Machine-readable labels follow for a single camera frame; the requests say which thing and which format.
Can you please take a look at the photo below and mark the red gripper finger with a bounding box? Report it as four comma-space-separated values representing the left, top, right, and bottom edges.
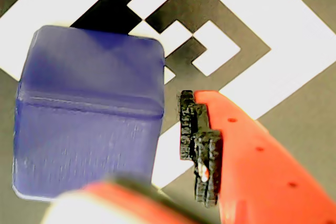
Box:
41, 174, 200, 224
180, 89, 336, 224

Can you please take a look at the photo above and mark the blue cube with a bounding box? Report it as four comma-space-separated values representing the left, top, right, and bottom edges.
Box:
12, 24, 166, 202

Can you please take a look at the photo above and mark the black white marker board mat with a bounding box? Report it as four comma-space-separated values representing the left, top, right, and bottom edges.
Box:
0, 0, 336, 224

